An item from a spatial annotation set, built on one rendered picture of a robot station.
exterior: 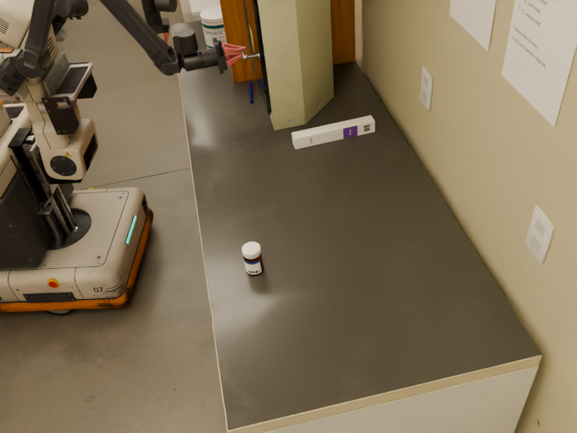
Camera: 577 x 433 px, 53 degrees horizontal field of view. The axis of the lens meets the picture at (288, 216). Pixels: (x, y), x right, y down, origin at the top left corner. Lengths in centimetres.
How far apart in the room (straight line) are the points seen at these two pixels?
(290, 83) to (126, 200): 129
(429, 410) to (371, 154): 83
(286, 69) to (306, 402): 106
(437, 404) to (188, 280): 169
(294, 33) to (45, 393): 177
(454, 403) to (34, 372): 188
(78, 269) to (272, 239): 127
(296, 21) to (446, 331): 100
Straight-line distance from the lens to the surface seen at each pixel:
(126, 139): 388
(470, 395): 143
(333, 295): 144
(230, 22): 220
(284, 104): 195
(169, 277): 287
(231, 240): 161
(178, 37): 190
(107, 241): 274
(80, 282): 266
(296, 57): 188
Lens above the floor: 206
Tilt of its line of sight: 43 degrees down
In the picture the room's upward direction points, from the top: 7 degrees counter-clockwise
